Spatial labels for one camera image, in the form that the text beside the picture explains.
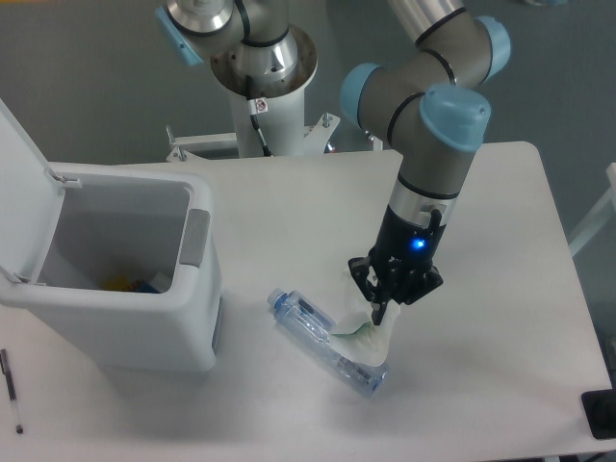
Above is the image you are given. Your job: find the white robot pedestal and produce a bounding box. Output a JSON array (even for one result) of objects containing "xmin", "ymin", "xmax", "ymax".
[{"xmin": 210, "ymin": 25, "xmax": 340, "ymax": 158}]

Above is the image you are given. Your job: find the black pen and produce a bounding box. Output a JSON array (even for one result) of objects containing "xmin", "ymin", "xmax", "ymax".
[{"xmin": 1, "ymin": 348, "xmax": 24, "ymax": 435}]

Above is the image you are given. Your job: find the black cable with tag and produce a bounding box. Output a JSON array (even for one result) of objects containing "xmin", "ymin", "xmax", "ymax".
[{"xmin": 244, "ymin": 74, "xmax": 274, "ymax": 158}]

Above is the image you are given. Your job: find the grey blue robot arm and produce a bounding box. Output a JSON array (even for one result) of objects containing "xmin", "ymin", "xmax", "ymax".
[{"xmin": 156, "ymin": 1, "xmax": 511, "ymax": 324}]

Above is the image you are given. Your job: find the white frame post right edge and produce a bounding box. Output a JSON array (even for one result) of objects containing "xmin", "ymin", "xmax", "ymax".
[{"xmin": 568, "ymin": 163, "xmax": 615, "ymax": 257}]

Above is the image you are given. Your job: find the white metal frame bracket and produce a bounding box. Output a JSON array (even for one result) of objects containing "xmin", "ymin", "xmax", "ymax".
[{"xmin": 365, "ymin": 131, "xmax": 385, "ymax": 151}]

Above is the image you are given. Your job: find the white paper trash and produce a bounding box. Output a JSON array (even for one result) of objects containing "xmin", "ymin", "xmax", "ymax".
[{"xmin": 329, "ymin": 296, "xmax": 400, "ymax": 367}]

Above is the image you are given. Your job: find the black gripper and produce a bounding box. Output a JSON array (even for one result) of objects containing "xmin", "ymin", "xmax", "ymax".
[{"xmin": 347, "ymin": 206, "xmax": 446, "ymax": 323}]

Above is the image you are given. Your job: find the black device at table corner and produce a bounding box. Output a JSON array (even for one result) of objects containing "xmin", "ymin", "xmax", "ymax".
[{"xmin": 581, "ymin": 389, "xmax": 615, "ymax": 440}]

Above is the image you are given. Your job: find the white trash can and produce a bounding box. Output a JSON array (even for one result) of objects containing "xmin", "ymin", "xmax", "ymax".
[{"xmin": 1, "ymin": 108, "xmax": 221, "ymax": 372}]

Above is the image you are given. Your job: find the clear plastic water bottle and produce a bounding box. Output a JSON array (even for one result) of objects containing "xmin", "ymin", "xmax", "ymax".
[{"xmin": 267, "ymin": 288, "xmax": 389, "ymax": 398}]

